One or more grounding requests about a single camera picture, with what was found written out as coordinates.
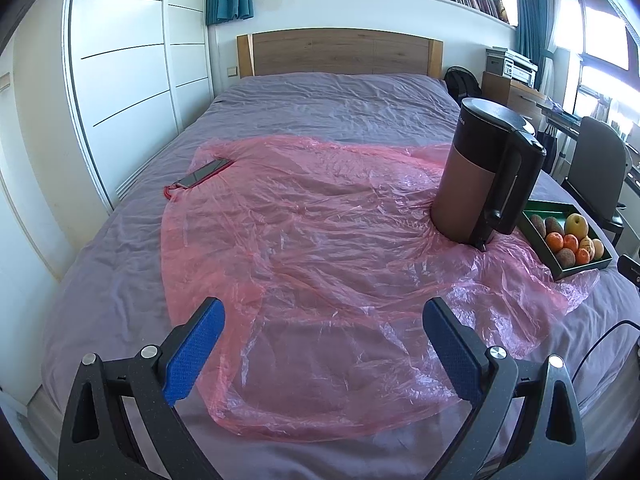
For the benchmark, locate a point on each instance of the black hanging bag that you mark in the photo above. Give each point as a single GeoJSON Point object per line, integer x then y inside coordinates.
{"type": "Point", "coordinates": [547, 150]}

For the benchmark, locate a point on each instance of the desk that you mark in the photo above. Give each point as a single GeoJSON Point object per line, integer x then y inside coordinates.
{"type": "Point", "coordinates": [565, 117]}

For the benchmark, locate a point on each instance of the white wardrobe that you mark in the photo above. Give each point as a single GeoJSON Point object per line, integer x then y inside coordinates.
{"type": "Point", "coordinates": [125, 60]}

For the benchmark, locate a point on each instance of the grey office chair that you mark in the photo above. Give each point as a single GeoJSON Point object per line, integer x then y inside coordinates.
{"type": "Point", "coordinates": [597, 160]}

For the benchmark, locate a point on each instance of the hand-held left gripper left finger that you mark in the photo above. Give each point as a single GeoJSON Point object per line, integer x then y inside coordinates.
{"type": "Point", "coordinates": [192, 350]}

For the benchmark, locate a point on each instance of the window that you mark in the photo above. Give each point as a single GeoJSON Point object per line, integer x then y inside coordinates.
{"type": "Point", "coordinates": [600, 25]}

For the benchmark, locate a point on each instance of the orange tangerine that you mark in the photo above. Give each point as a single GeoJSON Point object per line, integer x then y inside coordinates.
{"type": "Point", "coordinates": [570, 242]}
{"type": "Point", "coordinates": [582, 257]}
{"type": "Point", "coordinates": [554, 242]}

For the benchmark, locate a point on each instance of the wooden dresser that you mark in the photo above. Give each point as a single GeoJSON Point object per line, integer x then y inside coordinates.
{"type": "Point", "coordinates": [510, 92]}

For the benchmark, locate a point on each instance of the brown kiwi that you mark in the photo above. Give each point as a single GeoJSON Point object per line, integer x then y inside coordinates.
{"type": "Point", "coordinates": [565, 258]}
{"type": "Point", "coordinates": [537, 223]}
{"type": "Point", "coordinates": [552, 224]}

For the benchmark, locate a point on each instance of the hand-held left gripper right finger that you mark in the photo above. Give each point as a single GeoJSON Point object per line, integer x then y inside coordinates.
{"type": "Point", "coordinates": [452, 355]}

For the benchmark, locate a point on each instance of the white printer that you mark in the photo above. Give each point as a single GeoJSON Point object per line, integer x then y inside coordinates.
{"type": "Point", "coordinates": [512, 62]}

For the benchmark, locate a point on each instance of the green tray box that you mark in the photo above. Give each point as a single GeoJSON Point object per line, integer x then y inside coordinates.
{"type": "Point", "coordinates": [555, 267]}

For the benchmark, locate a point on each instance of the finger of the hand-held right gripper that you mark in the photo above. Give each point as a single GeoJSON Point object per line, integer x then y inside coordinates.
{"type": "Point", "coordinates": [630, 267]}

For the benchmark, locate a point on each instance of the wall socket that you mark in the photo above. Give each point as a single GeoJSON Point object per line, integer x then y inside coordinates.
{"type": "Point", "coordinates": [231, 71]}

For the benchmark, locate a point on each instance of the black backpack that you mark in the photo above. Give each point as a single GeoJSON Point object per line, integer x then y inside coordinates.
{"type": "Point", "coordinates": [462, 85]}

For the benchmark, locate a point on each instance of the tan marked round fruit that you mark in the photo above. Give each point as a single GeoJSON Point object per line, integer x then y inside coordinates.
{"type": "Point", "coordinates": [587, 245]}

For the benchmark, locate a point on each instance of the yellow-green apple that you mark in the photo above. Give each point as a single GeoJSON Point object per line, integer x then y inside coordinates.
{"type": "Point", "coordinates": [576, 224]}

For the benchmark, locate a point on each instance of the pink plastic sheet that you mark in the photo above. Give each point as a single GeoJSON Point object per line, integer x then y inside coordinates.
{"type": "Point", "coordinates": [320, 260]}

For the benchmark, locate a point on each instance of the black and steel electric kettle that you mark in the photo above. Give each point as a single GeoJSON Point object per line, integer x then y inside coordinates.
{"type": "Point", "coordinates": [480, 175]}

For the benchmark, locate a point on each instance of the wall switch plate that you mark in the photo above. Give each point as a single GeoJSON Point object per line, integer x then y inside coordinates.
{"type": "Point", "coordinates": [4, 82]}

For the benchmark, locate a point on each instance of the wooden headboard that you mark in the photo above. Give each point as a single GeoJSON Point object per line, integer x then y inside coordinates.
{"type": "Point", "coordinates": [340, 52]}

